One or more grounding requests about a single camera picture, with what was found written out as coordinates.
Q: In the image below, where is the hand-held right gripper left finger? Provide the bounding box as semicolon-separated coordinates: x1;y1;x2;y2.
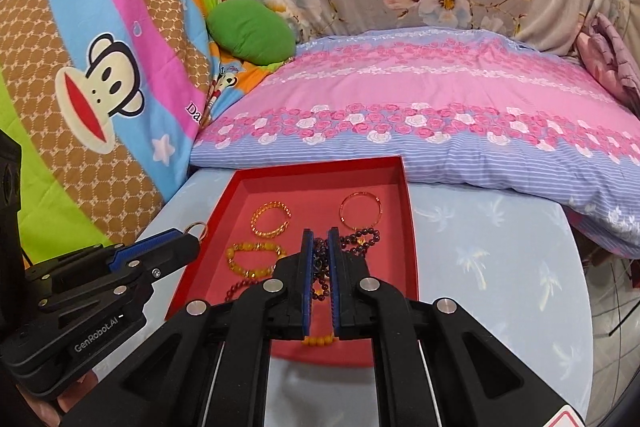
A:
60;228;317;427

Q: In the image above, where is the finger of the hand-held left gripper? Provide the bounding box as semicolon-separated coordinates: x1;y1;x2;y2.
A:
25;229;190;282
40;234;202;315

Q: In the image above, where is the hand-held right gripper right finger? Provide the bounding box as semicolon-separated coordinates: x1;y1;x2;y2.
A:
327;227;576;427

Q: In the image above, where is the dark brown beaded bracelet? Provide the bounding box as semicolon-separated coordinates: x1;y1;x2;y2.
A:
310;239;332;305

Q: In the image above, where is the garnet small-bead necklace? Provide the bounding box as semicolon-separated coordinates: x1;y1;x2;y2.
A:
327;227;383;258

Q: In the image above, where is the yellow-green beaded bracelet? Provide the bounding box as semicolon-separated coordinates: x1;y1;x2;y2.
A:
226;241;288;280

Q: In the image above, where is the dark red beaded bracelet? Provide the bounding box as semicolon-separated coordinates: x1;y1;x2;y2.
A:
225;274;273;303

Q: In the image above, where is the wide gold cuff bangle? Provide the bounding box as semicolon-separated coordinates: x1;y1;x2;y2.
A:
250;202;292;238

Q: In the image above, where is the red cardboard box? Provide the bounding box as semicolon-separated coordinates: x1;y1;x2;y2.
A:
165;155;421;370

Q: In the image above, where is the thin gold bangle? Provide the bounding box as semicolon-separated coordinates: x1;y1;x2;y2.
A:
339;191;383;230

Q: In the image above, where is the person's left hand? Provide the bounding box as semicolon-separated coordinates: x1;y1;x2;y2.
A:
54;374;102;419

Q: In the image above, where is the light blue palm-print cloth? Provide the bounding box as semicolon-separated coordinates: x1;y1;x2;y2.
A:
135;169;593;427

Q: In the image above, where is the pink and blue floral pillow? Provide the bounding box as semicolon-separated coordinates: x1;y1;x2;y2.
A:
189;26;640;258

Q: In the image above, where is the colourful monkey print blanket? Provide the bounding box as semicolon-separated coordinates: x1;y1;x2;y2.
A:
0;0;251;248

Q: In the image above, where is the green cushion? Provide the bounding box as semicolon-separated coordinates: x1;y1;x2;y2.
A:
206;0;296;66

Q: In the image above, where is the pink quilted cloth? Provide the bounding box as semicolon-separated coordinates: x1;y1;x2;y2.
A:
575;12;640;118

